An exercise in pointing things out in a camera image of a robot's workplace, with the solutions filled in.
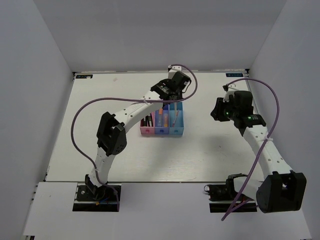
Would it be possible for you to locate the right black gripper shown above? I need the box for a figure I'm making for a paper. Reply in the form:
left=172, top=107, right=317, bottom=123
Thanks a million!
left=210, top=97, right=239, bottom=122

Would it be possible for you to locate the grey orange highlighter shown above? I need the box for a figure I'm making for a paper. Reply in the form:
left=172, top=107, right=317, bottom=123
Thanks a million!
left=156, top=108, right=163, bottom=128

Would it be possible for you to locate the red white pen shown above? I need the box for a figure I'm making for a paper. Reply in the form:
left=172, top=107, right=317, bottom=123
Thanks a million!
left=172, top=110, right=180, bottom=128

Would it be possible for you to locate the black green highlighter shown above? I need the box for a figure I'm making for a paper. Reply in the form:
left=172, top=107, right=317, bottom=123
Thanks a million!
left=141, top=116, right=148, bottom=127

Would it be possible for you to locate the yellow orange highlighter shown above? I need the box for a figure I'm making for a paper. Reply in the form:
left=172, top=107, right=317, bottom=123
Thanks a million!
left=163, top=113, right=169, bottom=128

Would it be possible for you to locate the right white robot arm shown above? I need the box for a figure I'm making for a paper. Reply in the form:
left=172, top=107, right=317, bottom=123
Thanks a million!
left=210, top=90, right=307, bottom=213

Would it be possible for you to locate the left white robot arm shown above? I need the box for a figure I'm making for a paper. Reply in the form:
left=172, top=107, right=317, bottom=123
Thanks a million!
left=85, top=70, right=191, bottom=200

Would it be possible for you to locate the light blue container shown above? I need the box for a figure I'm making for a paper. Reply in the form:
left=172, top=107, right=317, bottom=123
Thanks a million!
left=169, top=102, right=184, bottom=136

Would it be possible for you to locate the right blue corner label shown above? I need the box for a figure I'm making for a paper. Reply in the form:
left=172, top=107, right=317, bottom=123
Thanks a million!
left=225, top=72, right=244, bottom=78

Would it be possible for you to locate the blue corner label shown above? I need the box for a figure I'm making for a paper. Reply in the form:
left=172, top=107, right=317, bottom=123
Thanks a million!
left=225, top=72, right=244, bottom=78
left=75, top=74, right=93, bottom=79

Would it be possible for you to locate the black purple highlighter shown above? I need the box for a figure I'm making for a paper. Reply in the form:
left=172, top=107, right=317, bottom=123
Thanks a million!
left=147, top=114, right=153, bottom=127

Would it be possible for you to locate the dark blue container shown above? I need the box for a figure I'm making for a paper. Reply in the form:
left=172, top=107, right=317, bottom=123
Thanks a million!
left=155, top=105, right=170, bottom=135

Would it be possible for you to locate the pink container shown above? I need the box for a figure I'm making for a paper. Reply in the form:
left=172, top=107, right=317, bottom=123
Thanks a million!
left=139, top=112, right=156, bottom=136

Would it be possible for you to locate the left blue corner label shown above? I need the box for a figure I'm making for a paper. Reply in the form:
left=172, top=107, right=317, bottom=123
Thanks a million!
left=75, top=74, right=93, bottom=79

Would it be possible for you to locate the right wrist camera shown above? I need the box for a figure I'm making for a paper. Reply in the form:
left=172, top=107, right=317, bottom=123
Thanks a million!
left=222, top=84, right=238, bottom=103

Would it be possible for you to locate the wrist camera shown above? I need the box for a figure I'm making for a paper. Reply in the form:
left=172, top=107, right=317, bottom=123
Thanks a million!
left=222, top=84, right=238, bottom=103
left=167, top=65, right=182, bottom=79

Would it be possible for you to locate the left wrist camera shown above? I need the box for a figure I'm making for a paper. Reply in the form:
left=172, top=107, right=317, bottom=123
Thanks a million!
left=167, top=65, right=182, bottom=79

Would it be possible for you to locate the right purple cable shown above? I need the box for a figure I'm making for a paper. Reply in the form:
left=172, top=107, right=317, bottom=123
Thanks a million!
left=221, top=77, right=280, bottom=221

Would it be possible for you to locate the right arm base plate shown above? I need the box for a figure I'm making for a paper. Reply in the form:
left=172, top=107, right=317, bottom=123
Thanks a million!
left=203, top=184, right=258, bottom=213

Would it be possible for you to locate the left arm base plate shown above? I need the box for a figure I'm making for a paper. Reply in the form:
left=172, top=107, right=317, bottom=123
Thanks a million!
left=72, top=185, right=122, bottom=212

